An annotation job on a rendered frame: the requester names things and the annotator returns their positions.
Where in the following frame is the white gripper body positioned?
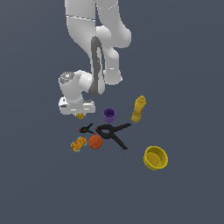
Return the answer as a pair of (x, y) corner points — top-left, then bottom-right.
(58, 96), (96, 116)

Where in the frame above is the small black spring clamp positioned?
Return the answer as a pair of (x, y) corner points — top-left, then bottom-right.
(78, 122), (95, 135)

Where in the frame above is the purple cup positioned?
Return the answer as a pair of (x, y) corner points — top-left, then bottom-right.
(102, 107), (117, 124)

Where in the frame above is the orange ball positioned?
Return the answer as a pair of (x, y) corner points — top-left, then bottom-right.
(88, 133), (103, 151)

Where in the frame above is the large black spring clamp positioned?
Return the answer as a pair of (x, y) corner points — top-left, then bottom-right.
(94, 122), (132, 151)

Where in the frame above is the yellow mustard bottle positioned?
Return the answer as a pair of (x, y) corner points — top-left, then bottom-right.
(130, 94), (147, 123)

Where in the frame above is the yellow bowl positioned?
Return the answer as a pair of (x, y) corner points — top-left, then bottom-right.
(143, 145), (169, 172)

